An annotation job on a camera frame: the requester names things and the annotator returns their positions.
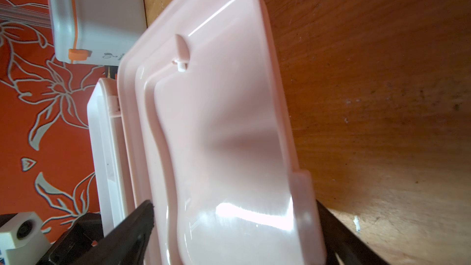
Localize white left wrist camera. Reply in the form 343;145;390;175
1;212;51;265

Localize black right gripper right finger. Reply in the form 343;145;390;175
316;200;388;265

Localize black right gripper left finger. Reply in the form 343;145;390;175
74;200;155;265

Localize grey orange medicine chest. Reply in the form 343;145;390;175
48;0;147;66

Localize pink medicine chest box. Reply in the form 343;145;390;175
87;0;326;265

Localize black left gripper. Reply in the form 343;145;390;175
37;213;104;265

